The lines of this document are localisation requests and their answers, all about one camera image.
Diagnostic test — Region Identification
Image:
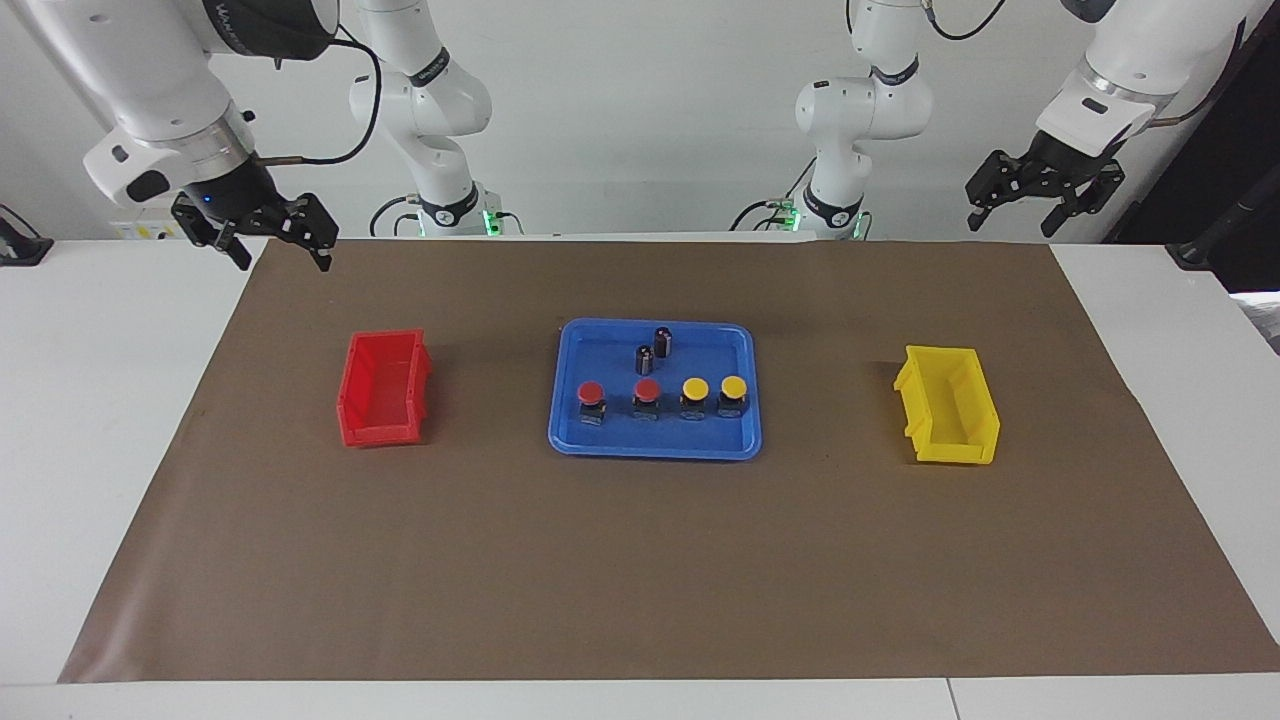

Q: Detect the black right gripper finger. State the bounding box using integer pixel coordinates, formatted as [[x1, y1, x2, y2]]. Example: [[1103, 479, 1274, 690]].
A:
[[172, 195, 251, 271], [265, 193, 339, 273]]

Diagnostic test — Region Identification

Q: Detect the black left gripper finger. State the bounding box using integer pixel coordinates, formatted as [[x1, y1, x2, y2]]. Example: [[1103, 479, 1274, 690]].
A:
[[1041, 165, 1126, 239], [966, 150, 1031, 233]]

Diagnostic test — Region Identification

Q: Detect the black stand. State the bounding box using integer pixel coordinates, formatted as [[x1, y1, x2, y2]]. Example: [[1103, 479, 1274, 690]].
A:
[[1165, 170, 1280, 273]]

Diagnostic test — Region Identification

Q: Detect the red plastic bin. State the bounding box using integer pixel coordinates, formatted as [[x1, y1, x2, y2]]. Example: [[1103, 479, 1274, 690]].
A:
[[336, 329, 434, 448]]

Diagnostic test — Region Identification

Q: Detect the yellow plastic bin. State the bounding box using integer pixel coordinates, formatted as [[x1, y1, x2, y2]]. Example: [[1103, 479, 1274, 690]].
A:
[[893, 345, 1001, 466]]

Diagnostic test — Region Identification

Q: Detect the blue plastic tray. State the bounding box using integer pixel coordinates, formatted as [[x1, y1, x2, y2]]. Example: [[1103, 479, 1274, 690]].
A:
[[547, 318, 763, 461]]

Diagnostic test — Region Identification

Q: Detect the brown paper mat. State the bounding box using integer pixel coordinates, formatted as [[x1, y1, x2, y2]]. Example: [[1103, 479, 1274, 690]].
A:
[[58, 238, 1280, 684]]

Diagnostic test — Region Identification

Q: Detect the black right base cable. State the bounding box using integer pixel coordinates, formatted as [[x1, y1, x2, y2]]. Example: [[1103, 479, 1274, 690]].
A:
[[368, 195, 421, 238]]

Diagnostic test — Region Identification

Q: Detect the black base cable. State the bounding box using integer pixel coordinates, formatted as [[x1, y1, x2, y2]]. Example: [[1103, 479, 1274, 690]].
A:
[[728, 160, 816, 233], [368, 195, 421, 238]]

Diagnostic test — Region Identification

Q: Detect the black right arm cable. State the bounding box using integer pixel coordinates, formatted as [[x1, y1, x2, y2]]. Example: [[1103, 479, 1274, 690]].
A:
[[250, 25, 384, 167]]

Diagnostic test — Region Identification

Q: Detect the black clamp mount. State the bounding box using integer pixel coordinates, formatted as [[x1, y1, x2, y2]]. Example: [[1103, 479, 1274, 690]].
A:
[[0, 205, 53, 267]]

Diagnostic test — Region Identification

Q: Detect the black left base cable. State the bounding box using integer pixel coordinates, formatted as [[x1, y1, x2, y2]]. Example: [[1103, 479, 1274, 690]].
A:
[[728, 160, 816, 233]]

